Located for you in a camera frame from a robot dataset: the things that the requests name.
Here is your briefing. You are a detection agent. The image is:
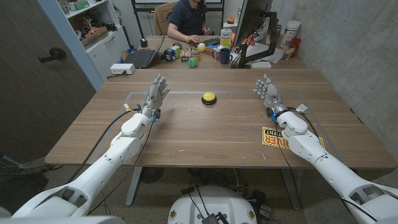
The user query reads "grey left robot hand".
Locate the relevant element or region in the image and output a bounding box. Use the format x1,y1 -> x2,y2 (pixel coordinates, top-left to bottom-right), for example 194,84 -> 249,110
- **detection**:
141,73 -> 171,119

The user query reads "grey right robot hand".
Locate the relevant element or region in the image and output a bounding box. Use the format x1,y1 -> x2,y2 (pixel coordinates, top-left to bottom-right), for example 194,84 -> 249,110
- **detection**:
252,73 -> 289,118

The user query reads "yellow black driver sticker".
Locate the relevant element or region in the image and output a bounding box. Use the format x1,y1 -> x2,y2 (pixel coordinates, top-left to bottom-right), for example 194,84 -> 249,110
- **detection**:
261,126 -> 325,151

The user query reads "yellow push button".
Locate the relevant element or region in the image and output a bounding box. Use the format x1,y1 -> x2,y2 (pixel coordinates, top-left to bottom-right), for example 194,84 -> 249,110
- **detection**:
201,91 -> 218,106

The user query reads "white flat box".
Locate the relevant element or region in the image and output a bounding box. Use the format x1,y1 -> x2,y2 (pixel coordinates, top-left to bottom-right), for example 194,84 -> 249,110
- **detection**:
250,61 -> 272,70

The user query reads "black laptop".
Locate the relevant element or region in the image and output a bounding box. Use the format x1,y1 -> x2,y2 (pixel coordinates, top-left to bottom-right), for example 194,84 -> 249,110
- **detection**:
123,34 -> 167,70

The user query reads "white power strip box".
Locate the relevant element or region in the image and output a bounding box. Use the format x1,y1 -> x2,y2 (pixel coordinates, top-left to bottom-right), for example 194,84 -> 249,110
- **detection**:
109,63 -> 136,75

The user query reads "red plastic cup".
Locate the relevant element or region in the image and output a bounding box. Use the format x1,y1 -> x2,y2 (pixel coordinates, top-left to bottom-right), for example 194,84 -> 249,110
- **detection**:
289,37 -> 302,58

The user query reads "dark blue mug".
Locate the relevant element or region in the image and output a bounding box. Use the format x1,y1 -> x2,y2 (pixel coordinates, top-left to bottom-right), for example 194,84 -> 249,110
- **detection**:
220,47 -> 233,65

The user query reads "white cylindrical wipes container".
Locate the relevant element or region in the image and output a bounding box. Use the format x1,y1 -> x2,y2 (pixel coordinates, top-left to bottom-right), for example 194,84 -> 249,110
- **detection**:
279,20 -> 302,49

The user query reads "white carton box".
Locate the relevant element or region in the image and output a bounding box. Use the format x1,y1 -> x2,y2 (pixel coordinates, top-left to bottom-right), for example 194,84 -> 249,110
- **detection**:
220,28 -> 233,49

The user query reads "brown office chair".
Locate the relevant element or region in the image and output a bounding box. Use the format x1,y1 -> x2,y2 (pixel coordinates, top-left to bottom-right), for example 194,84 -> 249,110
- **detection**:
154,1 -> 177,36

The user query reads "black keyboard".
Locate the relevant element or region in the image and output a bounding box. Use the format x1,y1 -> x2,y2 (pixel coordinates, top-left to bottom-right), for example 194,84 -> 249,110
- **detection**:
193,37 -> 221,48

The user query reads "black computer monitor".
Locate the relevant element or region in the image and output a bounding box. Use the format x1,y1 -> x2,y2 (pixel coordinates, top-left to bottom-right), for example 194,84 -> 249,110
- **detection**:
233,0 -> 274,48

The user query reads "seated person dark shirt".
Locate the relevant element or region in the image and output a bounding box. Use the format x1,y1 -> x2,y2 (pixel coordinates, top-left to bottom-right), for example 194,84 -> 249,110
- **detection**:
167,0 -> 212,44

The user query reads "black floor fan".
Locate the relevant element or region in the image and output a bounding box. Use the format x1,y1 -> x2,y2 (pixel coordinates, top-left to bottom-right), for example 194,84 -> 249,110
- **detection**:
139,167 -> 165,185

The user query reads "white shelf cabinet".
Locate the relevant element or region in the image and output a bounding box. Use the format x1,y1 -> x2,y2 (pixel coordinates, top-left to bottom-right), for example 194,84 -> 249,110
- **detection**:
55,0 -> 131,83

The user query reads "cardboard box on shelf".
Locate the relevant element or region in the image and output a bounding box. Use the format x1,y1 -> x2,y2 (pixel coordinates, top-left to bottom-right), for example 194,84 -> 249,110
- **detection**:
80,26 -> 109,50

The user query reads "white robot torso base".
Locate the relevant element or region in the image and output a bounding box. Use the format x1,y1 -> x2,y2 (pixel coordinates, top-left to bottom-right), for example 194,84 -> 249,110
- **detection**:
167,185 -> 258,224

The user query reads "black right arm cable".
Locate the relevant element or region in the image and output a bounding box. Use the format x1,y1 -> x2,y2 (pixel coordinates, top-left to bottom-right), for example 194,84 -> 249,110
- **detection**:
273,107 -> 379,222

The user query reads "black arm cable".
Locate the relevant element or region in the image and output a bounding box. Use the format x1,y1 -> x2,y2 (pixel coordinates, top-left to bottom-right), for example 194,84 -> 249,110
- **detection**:
63,107 -> 155,215
273,107 -> 379,222

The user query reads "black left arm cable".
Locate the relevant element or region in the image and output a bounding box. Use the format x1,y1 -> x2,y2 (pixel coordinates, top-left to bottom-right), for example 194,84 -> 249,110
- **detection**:
63,107 -> 155,215

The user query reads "black door handle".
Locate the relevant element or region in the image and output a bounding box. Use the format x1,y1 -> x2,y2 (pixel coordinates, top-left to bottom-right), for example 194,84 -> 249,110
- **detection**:
38,47 -> 67,63

